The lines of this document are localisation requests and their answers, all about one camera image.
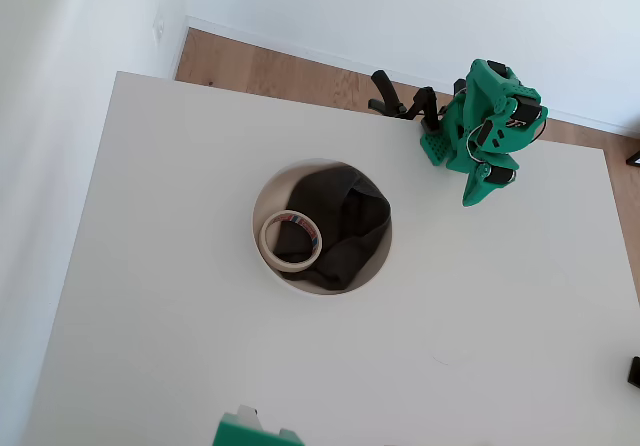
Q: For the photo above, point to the green gripper with black motor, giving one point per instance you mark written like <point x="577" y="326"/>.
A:
<point x="478" y="189"/>

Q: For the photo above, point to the dark grey cloth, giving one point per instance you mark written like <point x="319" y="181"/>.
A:
<point x="350" y="236"/>

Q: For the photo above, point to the small black box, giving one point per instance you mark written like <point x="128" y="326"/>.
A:
<point x="634" y="371"/>

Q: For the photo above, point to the white skirting board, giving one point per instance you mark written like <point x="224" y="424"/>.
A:
<point x="310" y="48"/>

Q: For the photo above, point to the white round bowl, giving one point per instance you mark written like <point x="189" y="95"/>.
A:
<point x="267" y="191"/>

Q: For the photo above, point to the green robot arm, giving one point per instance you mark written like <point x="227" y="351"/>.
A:
<point x="480" y="96"/>

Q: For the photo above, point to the white tesa masking tape roll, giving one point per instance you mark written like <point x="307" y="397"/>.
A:
<point x="290" y="266"/>

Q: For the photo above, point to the white plastic piece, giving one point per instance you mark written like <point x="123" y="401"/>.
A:
<point x="247" y="416"/>

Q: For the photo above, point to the black table clamp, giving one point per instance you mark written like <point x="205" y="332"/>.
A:
<point x="387" y="91"/>
<point x="425" y="103"/>

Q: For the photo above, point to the black angular object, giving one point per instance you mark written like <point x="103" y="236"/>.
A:
<point x="634" y="160"/>

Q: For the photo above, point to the green printed camera mount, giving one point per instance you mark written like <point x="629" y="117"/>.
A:
<point x="245" y="433"/>

